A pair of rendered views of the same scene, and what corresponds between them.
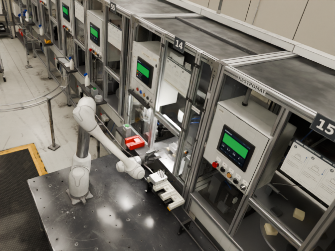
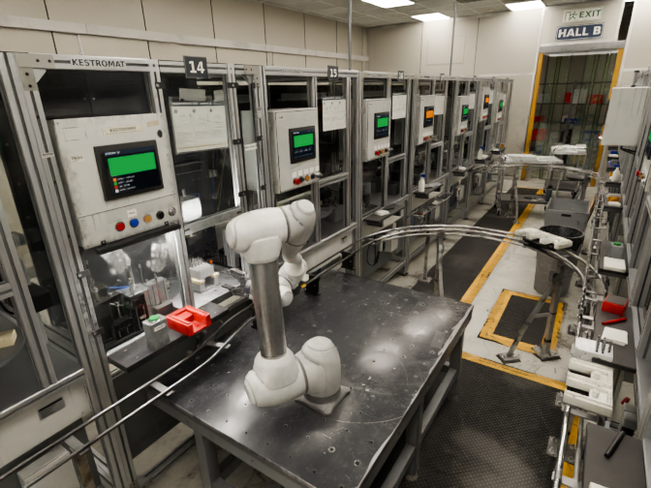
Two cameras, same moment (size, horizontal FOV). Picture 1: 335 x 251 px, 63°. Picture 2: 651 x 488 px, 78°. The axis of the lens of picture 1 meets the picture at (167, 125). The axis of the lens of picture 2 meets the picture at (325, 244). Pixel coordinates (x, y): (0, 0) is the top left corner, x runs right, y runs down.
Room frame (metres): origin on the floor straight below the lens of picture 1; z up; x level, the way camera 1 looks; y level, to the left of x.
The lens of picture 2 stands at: (1.91, 2.01, 1.89)
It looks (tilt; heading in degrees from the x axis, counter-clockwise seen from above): 21 degrees down; 254
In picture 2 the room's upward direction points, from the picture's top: 1 degrees counter-clockwise
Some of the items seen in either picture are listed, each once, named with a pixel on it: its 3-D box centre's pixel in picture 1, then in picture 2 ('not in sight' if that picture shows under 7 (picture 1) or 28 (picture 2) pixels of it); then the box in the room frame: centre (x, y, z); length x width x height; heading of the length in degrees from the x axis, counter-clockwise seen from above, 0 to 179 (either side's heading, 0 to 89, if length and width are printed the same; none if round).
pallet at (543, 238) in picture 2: not in sight; (542, 240); (-0.35, -0.23, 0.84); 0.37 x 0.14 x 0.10; 99
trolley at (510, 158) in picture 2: not in sight; (527, 184); (-2.79, -3.12, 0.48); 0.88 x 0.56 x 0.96; 149
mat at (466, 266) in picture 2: not in sight; (496, 228); (-1.94, -2.66, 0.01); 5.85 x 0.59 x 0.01; 41
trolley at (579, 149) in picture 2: not in sight; (565, 171); (-4.03, -3.64, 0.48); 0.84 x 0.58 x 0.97; 49
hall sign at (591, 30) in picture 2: not in sight; (578, 32); (-4.89, -4.71, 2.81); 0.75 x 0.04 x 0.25; 131
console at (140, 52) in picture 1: (154, 72); (109, 175); (2.31, 0.20, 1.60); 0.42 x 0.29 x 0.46; 41
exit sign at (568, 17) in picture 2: not in sight; (582, 15); (-4.89, -4.71, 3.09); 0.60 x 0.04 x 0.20; 131
